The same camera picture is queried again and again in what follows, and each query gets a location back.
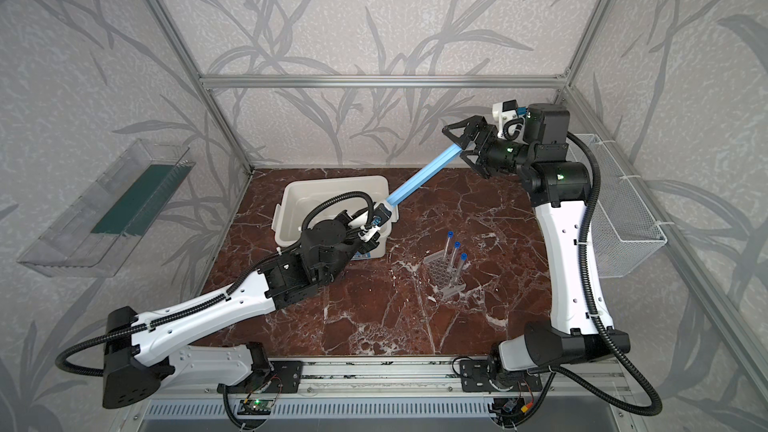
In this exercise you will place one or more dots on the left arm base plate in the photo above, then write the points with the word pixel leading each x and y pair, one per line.
pixel 283 377

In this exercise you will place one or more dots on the clear test tube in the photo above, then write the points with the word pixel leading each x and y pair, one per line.
pixel 460 267

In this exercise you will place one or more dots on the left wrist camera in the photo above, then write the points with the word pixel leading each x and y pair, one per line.
pixel 375 219

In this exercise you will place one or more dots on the white wire mesh basket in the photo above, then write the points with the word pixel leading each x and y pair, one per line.
pixel 624 231

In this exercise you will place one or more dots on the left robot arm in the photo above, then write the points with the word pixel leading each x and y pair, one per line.
pixel 143 353

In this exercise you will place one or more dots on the aluminium frame rail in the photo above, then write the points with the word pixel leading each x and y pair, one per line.
pixel 330 377

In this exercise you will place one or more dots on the clear test tube rack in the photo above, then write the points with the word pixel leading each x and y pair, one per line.
pixel 443 275

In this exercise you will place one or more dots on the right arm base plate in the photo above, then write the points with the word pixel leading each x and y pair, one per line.
pixel 479 375

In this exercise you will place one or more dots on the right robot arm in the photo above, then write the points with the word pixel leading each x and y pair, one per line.
pixel 562 178

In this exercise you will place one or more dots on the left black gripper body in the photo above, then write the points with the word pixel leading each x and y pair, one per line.
pixel 360 230

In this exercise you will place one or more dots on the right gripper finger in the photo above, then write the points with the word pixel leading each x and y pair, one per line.
pixel 467 130
pixel 475 162

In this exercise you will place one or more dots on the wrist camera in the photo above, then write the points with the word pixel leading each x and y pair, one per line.
pixel 510 118
pixel 375 219

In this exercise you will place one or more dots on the clear acrylic wall shelf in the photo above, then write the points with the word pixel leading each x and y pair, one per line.
pixel 95 235

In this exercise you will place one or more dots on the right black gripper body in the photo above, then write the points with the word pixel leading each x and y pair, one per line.
pixel 480 148

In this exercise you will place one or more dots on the green circuit board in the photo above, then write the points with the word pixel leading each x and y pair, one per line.
pixel 255 407

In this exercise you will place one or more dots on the blue plastic lid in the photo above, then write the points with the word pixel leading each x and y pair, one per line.
pixel 423 175

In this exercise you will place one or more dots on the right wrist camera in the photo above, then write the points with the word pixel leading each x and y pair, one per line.
pixel 510 118

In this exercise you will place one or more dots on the blue capped test tube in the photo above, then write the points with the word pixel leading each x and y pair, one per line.
pixel 449 244
pixel 455 256

